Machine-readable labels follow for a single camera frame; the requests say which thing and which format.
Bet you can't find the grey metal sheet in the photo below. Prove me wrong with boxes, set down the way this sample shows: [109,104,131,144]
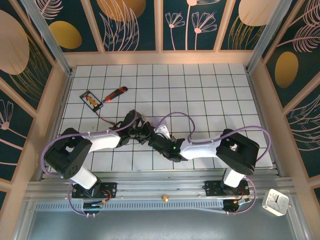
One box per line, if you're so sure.
[14,209,307,240]

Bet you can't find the white square alarm clock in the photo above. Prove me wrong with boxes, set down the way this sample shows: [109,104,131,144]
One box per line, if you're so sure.
[261,188,290,217]

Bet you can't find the red black utility knife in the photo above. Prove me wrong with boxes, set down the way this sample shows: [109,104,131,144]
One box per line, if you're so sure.
[101,86,129,103]

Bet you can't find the black battery pack yellow label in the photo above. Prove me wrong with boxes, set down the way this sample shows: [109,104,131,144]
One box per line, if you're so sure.
[79,90,104,113]

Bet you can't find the red battery wire with plug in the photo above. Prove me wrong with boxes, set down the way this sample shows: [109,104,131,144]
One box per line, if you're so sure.
[96,111,116,126]

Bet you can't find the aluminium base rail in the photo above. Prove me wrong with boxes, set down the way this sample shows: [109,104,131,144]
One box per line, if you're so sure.
[24,171,296,201]

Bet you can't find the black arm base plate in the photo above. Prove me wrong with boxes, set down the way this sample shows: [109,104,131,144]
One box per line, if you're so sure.
[204,180,251,197]
[71,181,118,199]

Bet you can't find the slotted grey cable tray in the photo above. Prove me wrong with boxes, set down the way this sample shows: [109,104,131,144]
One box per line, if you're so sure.
[33,199,226,213]

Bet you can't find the aluminium side rail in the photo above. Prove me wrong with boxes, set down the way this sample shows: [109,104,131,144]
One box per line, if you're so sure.
[246,71,285,177]
[37,72,75,181]

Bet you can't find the small circuit board with wires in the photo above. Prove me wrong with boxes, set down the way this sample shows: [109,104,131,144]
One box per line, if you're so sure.
[232,197,251,206]
[82,201,106,210]

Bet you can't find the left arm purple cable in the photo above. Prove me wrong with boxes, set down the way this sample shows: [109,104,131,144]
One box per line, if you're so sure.
[41,109,140,218]

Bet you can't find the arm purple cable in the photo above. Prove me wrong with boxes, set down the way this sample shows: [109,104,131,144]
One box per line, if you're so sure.
[159,111,273,216]
[41,109,140,218]

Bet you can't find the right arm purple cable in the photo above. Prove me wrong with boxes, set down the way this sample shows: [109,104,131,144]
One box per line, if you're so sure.
[159,111,273,216]

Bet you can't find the aluminium corner post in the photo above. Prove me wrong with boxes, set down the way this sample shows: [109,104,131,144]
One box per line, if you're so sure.
[245,0,300,74]
[21,0,74,76]

